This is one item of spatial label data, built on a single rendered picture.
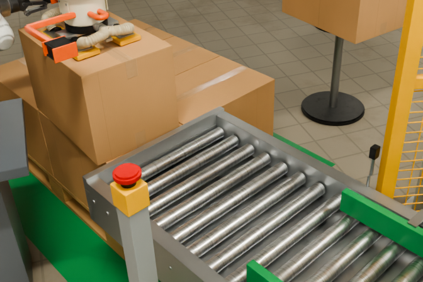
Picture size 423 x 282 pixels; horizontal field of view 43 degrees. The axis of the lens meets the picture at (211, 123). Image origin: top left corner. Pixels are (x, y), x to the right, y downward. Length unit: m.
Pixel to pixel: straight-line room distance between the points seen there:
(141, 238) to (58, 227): 1.40
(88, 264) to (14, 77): 1.08
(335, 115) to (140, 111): 1.59
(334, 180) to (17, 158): 1.12
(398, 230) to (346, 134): 1.57
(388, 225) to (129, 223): 0.86
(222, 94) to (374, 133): 1.14
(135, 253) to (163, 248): 0.31
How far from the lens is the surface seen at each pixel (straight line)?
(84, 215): 2.78
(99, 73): 2.02
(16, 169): 1.92
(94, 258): 2.59
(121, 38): 2.19
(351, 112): 3.49
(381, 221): 1.84
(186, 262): 1.68
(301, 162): 2.07
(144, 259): 1.48
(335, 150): 3.18
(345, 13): 2.96
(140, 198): 1.34
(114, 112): 2.11
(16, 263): 2.37
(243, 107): 2.62
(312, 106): 3.51
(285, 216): 1.91
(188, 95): 2.60
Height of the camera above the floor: 1.83
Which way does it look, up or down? 33 degrees down
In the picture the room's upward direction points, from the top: 2 degrees counter-clockwise
